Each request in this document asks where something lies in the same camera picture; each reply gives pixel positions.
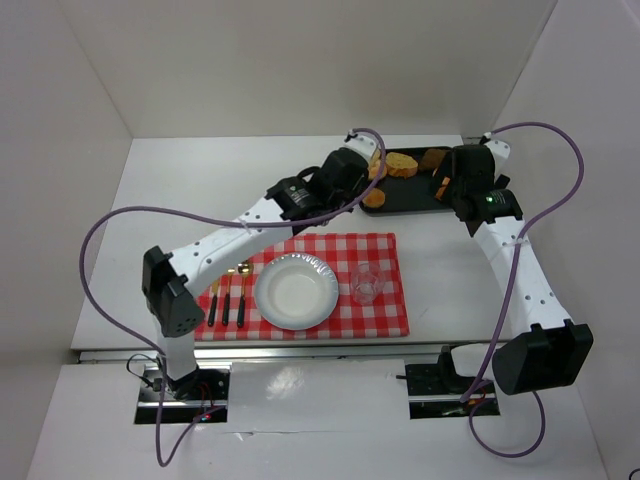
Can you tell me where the gold spoon black handle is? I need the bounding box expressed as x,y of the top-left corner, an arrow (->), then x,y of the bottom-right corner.
236,260 -> 254,329

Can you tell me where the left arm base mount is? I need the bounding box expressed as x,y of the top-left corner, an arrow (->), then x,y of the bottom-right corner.
125,353 -> 231,425

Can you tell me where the black bread tray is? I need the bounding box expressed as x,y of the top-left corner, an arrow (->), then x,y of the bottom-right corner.
360,147 -> 454,215

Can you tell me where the square toast slice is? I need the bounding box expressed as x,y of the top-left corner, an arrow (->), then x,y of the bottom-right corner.
386,152 -> 418,179

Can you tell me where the gold knife black handle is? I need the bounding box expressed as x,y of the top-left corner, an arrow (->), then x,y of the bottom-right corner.
207,279 -> 220,328

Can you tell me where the ring bagel bread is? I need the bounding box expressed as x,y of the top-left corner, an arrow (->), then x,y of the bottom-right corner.
368,150 -> 387,181

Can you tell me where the clear drinking glass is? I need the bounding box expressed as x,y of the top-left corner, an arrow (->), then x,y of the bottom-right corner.
350,263 -> 386,305

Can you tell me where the brown bread piece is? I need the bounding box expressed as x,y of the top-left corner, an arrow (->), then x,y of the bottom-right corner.
418,148 -> 448,172

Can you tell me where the aluminium rail front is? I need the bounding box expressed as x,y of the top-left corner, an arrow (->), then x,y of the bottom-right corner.
74,341 -> 501,364

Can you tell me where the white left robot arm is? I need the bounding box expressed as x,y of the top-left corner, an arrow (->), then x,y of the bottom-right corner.
142,131 -> 383,396

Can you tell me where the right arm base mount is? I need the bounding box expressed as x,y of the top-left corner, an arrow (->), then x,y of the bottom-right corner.
395,346 -> 500,420

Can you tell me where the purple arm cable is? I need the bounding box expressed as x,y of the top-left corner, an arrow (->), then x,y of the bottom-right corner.
462,122 -> 585,457
79,127 -> 389,467

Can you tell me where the gold fork black handle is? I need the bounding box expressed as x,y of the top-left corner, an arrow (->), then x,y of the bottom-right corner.
221,268 -> 236,327

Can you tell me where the red white checkered cloth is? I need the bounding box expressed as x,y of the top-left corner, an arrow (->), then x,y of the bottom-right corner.
195,233 -> 410,342

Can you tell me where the small round bun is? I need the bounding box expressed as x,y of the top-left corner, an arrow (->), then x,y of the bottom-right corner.
362,188 -> 386,209

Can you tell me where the white round plate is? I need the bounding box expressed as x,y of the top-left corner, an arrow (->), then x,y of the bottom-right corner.
254,252 -> 340,331

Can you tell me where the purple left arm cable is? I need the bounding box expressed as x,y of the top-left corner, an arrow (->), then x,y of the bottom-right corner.
79,127 -> 389,467

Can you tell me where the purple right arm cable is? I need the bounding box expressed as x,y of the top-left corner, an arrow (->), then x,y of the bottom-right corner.
462,122 -> 585,457

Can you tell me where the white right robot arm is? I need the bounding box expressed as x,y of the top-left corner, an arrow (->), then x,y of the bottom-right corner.
432,141 -> 594,396

